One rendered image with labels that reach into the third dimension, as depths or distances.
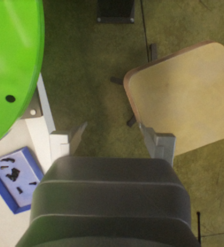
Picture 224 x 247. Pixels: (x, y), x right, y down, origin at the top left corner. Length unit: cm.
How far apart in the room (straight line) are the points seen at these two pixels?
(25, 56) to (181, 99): 56
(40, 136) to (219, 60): 60
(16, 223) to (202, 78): 70
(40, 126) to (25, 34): 21
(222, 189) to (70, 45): 166
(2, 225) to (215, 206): 167
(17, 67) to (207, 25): 131
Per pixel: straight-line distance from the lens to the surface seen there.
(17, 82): 19
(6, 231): 56
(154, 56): 120
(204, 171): 162
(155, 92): 63
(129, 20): 127
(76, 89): 126
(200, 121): 71
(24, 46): 19
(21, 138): 39
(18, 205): 48
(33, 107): 35
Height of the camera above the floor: 123
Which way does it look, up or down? 74 degrees down
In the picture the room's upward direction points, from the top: 177 degrees counter-clockwise
